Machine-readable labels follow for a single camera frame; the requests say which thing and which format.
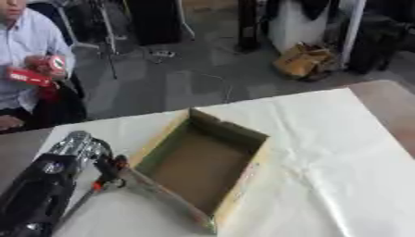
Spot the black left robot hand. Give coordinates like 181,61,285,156
57,147,132,224

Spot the person's hand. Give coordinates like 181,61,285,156
22,55,54,72

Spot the red rectangular box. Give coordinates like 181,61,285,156
5,67,56,88

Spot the red and white round object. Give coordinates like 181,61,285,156
40,55,69,75

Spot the tan cardboard box green inside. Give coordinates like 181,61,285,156
117,106,272,234

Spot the person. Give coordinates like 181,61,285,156
0,0,90,134

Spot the black tripod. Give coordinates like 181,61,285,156
53,0,136,81

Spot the white power strip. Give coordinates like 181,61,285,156
149,49,179,59

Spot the black cabinet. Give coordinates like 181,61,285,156
124,0,185,46

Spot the brown cardboard bag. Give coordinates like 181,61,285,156
270,42,339,82

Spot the white hanging cloth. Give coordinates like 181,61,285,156
266,0,333,54

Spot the white pole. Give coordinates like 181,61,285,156
337,0,370,69

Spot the black bag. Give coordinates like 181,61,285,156
345,13,415,76

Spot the thin floor cable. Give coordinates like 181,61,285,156
176,68,235,104

